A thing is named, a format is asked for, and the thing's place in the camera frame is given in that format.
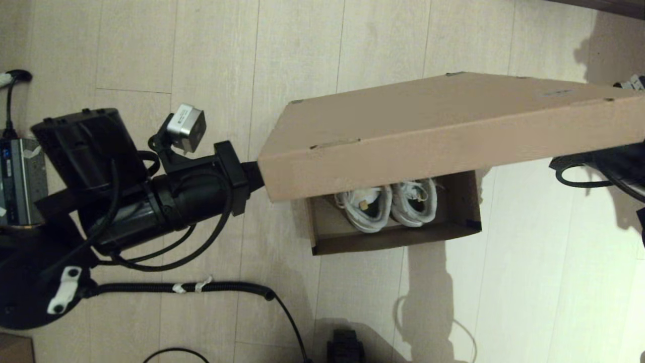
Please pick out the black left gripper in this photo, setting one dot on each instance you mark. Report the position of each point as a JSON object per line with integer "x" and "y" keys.
{"x": 232, "y": 176}

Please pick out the white lace-up sneaker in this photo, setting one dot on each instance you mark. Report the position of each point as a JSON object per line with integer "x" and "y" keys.
{"x": 415, "y": 206}
{"x": 370, "y": 212}

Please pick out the brown cardboard shoe box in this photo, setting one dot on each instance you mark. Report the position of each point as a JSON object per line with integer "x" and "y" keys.
{"x": 453, "y": 131}

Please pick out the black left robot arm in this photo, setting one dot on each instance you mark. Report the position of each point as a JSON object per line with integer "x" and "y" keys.
{"x": 126, "y": 201}

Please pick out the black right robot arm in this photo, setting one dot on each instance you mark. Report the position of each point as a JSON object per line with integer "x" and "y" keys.
{"x": 625, "y": 166}

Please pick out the grey power supply box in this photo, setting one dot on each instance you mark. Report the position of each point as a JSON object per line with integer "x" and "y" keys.
{"x": 20, "y": 181}

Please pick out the small brown cardboard box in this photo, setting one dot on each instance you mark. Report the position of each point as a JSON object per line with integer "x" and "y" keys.
{"x": 15, "y": 350}

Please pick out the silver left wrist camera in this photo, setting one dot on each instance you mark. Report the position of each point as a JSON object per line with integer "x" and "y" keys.
{"x": 184, "y": 126}

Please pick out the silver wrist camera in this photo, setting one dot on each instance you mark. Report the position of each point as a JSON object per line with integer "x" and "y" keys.
{"x": 184, "y": 126}
{"x": 635, "y": 82}

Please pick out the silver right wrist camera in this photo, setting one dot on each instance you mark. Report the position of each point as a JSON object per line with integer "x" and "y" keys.
{"x": 635, "y": 82}

